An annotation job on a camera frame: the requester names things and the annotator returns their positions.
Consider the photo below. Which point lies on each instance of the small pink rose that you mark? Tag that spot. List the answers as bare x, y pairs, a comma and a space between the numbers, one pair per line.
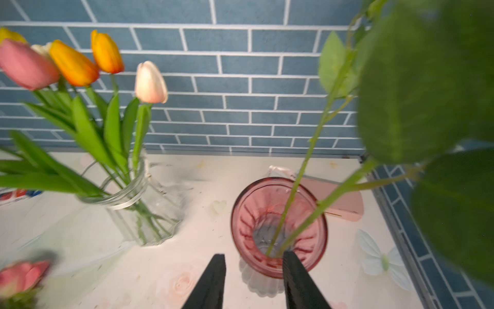
20, 284

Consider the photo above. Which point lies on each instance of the orange tulip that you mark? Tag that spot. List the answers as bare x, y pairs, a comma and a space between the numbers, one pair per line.
106, 53
75, 67

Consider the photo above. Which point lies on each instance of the white tulip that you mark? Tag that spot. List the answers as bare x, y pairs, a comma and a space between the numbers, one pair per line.
43, 50

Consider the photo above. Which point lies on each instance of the cream rose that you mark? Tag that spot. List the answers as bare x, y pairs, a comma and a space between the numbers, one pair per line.
338, 75

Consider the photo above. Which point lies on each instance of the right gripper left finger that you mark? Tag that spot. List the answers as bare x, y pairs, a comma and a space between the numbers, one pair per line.
209, 290

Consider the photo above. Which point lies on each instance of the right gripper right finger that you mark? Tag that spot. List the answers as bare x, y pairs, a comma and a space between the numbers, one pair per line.
300, 290

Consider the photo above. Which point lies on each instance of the clear glass vase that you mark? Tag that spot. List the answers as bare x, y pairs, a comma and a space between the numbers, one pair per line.
144, 209

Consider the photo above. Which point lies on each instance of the yellow tulip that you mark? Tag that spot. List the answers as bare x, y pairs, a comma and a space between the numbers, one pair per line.
11, 35

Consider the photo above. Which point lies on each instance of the pale pink tulip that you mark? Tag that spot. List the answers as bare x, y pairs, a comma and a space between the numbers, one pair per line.
150, 88

